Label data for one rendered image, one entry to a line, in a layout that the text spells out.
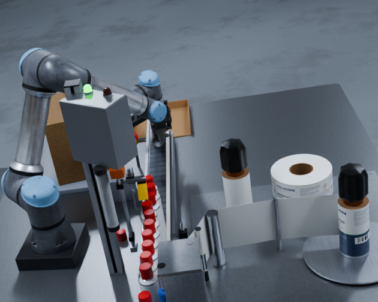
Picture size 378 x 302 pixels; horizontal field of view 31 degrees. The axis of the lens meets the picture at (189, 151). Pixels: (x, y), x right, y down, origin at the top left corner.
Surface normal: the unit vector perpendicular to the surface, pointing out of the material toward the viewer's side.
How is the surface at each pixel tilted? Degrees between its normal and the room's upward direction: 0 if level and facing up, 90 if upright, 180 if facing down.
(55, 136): 90
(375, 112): 0
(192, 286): 90
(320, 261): 0
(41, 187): 8
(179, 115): 0
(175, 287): 90
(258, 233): 90
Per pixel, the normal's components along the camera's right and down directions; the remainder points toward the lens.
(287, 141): -0.14, -0.87
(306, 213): -0.07, 0.49
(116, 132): 0.83, 0.16
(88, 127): -0.54, 0.46
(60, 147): 0.22, 0.44
